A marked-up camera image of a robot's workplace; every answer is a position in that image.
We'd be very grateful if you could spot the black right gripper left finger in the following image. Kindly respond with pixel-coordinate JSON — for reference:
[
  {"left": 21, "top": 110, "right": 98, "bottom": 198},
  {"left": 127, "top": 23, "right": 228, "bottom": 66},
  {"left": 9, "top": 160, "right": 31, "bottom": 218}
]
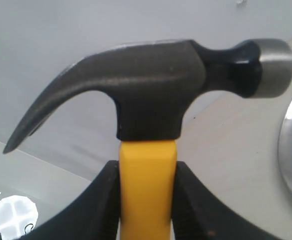
[{"left": 20, "top": 160, "right": 120, "bottom": 240}]

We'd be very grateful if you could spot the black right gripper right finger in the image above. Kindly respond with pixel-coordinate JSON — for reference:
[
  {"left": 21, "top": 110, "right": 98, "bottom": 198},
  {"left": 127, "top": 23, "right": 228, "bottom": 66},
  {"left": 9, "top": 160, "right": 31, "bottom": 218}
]
[{"left": 172, "top": 161, "right": 276, "bottom": 240}]

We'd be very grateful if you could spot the yellow black claw hammer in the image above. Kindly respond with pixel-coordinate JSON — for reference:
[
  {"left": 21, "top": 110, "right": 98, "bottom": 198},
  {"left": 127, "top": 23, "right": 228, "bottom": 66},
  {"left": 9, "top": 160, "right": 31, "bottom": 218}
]
[{"left": 4, "top": 38, "right": 292, "bottom": 240}]

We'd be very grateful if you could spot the white round ribbed object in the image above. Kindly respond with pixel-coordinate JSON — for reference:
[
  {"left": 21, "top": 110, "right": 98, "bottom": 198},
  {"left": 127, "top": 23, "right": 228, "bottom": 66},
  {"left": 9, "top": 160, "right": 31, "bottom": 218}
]
[{"left": 0, "top": 195, "right": 39, "bottom": 240}]

